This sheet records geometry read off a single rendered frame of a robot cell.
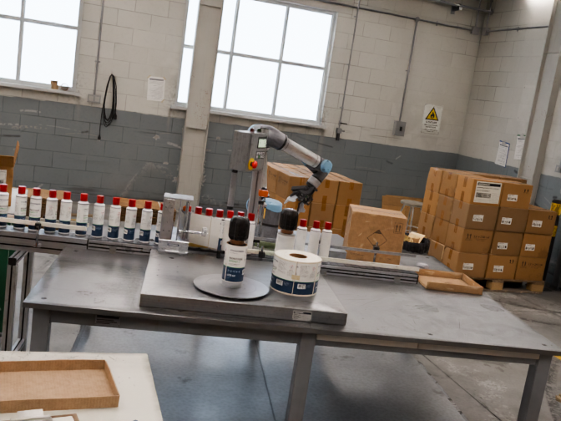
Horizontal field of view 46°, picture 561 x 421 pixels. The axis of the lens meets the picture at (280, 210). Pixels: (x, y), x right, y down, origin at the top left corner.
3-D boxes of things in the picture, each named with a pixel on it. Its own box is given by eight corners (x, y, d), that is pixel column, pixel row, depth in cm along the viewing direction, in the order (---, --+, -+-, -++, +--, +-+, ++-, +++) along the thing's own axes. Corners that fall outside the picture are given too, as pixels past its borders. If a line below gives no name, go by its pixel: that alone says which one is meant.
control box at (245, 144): (229, 168, 324) (234, 129, 321) (246, 167, 339) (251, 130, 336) (246, 172, 320) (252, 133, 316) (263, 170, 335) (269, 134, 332)
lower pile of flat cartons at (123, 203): (116, 224, 739) (118, 205, 735) (116, 214, 790) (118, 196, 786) (174, 229, 756) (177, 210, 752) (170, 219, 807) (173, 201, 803)
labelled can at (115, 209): (106, 240, 316) (110, 197, 312) (107, 237, 321) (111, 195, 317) (117, 240, 317) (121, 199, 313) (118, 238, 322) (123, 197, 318)
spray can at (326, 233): (318, 262, 332) (324, 222, 329) (316, 260, 337) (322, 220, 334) (328, 263, 333) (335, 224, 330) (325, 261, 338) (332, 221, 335)
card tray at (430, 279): (426, 289, 331) (427, 281, 330) (409, 274, 356) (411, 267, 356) (482, 295, 336) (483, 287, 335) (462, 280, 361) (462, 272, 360)
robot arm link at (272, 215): (264, 224, 367) (269, 200, 365) (253, 219, 378) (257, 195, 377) (282, 225, 373) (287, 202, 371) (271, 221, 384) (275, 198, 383)
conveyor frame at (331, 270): (86, 249, 312) (87, 239, 312) (89, 243, 323) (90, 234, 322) (417, 284, 338) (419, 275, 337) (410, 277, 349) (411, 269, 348)
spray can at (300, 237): (293, 260, 330) (299, 220, 327) (291, 256, 335) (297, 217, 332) (303, 261, 331) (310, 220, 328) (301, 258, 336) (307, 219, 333)
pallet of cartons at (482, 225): (448, 291, 663) (470, 178, 644) (406, 266, 741) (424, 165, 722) (543, 294, 704) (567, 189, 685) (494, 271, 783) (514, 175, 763)
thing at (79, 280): (22, 307, 234) (22, 301, 234) (87, 220, 380) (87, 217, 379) (564, 356, 267) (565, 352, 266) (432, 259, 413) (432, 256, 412)
